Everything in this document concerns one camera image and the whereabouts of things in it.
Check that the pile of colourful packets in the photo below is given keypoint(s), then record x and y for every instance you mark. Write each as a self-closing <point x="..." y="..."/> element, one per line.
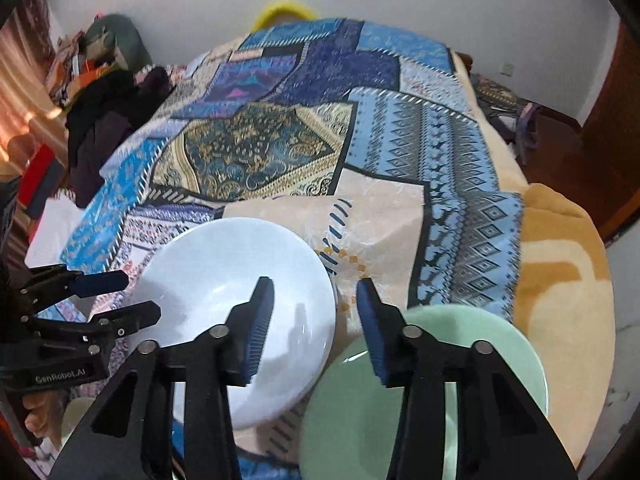
<point x="70" y="67"/>

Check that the blue patchwork blanket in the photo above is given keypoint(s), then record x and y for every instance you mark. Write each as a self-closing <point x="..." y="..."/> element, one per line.
<point x="300" y="110"/>

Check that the dark patterned cushion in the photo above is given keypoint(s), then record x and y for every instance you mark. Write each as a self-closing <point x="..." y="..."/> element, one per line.
<point x="495" y="92"/>

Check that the yellow fuzzy cushion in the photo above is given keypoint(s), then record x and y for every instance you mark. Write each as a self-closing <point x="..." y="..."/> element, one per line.
<point x="285" y="7"/>

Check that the white paper sheets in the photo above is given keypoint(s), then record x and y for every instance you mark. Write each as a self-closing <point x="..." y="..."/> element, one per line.
<point x="55" y="225"/>

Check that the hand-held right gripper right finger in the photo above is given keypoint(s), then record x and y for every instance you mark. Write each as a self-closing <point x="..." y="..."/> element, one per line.
<point x="370" y="330"/>

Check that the pile of dark clothes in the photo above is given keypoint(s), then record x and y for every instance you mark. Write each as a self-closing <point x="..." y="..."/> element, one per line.
<point x="100" y="125"/>

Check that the beige orange green blanket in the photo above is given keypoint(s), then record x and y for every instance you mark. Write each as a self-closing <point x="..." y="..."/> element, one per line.
<point x="560" y="270"/>

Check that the green bowl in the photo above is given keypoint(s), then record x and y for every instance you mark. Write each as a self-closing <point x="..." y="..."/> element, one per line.
<point x="350" y="420"/>

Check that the grey purple bag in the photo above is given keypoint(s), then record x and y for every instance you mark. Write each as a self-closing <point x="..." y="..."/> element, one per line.
<point x="525" y="127"/>

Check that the red box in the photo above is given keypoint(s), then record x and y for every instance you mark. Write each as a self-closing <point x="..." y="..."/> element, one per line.
<point x="40" y="175"/>

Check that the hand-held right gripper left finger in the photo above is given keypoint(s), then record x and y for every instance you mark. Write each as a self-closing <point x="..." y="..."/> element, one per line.
<point x="257" y="330"/>

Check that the white bowl with dark spots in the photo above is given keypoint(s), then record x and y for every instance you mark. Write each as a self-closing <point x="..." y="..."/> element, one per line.
<point x="210" y="270"/>

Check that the pink satin curtain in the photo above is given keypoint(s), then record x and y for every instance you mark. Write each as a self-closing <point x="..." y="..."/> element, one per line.
<point x="25" y="100"/>

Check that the person's left hand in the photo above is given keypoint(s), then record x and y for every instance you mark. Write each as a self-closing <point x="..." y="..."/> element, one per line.
<point x="42" y="412"/>

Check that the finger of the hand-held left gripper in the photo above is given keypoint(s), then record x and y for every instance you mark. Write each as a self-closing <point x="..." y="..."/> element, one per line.
<point x="100" y="282"/>
<point x="125" y="317"/>

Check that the grey green plush toy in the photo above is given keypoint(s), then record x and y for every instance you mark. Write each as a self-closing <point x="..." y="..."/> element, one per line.
<point x="125" y="35"/>

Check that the white wall socket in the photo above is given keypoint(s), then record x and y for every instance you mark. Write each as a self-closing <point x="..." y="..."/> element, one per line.
<point x="508" y="69"/>

